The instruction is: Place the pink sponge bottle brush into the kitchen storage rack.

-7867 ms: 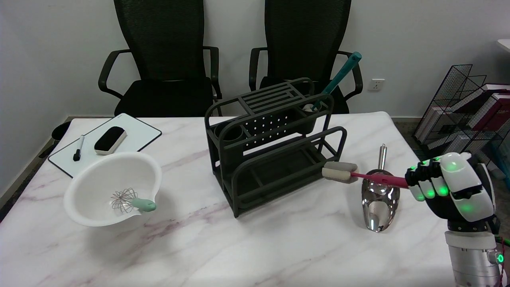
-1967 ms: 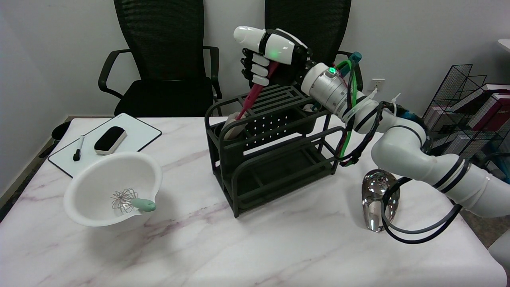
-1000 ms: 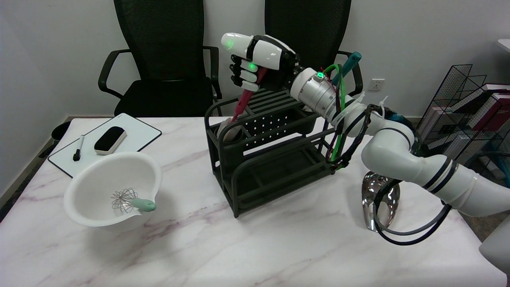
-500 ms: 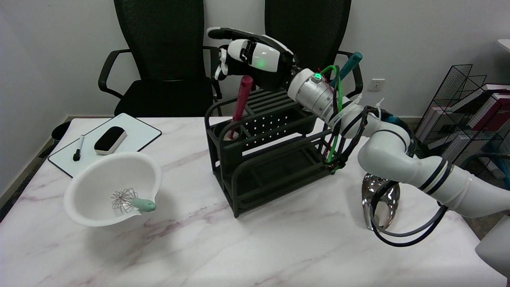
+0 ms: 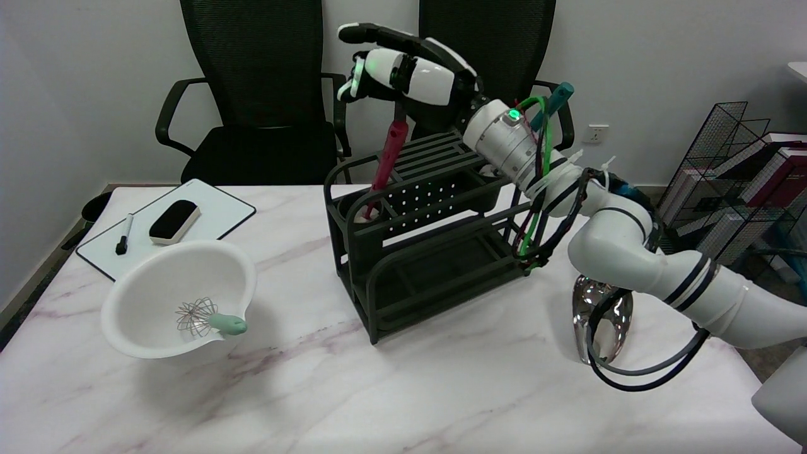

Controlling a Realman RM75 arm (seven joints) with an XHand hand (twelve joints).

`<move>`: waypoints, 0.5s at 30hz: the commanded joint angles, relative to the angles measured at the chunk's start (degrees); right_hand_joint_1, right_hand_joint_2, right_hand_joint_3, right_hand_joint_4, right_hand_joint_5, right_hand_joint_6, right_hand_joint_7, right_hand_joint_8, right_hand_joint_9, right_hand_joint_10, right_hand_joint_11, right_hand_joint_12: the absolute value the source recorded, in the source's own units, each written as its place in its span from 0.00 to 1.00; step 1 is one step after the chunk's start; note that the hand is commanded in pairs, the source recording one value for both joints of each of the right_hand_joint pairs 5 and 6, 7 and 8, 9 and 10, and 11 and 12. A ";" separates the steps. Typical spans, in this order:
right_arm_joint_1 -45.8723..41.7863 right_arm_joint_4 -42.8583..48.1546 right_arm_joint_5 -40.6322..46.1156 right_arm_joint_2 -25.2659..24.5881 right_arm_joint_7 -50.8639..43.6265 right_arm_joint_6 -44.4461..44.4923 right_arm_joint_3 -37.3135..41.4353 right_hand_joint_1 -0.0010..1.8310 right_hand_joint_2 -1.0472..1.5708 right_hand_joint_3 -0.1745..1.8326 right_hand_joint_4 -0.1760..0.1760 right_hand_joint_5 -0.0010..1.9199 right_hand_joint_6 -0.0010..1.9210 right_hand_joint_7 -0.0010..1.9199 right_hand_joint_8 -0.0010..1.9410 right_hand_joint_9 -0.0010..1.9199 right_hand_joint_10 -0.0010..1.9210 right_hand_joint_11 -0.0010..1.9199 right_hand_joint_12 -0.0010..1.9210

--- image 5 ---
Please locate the white wall socket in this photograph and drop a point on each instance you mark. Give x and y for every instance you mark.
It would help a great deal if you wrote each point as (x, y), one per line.
(594, 133)

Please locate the black marker pen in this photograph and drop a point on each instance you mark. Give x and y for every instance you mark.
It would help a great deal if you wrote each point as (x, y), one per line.
(124, 234)

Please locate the stack of books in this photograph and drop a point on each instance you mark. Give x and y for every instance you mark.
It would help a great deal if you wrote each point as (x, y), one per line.
(756, 183)

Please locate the black mesh office chair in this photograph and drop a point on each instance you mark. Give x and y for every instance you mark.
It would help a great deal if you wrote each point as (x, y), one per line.
(504, 31)
(261, 94)

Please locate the dark grey kitchen storage rack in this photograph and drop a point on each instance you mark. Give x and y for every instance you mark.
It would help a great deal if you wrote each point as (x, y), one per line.
(429, 239)

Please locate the shiny metal scoop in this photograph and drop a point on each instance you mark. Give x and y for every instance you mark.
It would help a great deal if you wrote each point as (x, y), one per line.
(583, 309)

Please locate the pink sponge bottle brush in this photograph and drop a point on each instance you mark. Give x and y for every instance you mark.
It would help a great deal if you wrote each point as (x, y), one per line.
(388, 161)

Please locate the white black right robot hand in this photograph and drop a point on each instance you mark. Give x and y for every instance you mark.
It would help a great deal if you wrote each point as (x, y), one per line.
(416, 79)

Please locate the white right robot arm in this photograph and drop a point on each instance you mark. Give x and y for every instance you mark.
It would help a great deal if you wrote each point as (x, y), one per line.
(630, 233)

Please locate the small whiteboard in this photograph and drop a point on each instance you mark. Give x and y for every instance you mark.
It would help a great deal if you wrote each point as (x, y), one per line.
(217, 211)

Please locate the black whiteboard eraser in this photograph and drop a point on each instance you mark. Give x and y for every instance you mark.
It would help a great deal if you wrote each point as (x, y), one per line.
(174, 221)

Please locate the white mixing bowl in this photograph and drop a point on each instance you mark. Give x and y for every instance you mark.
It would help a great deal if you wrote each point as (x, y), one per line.
(157, 302)

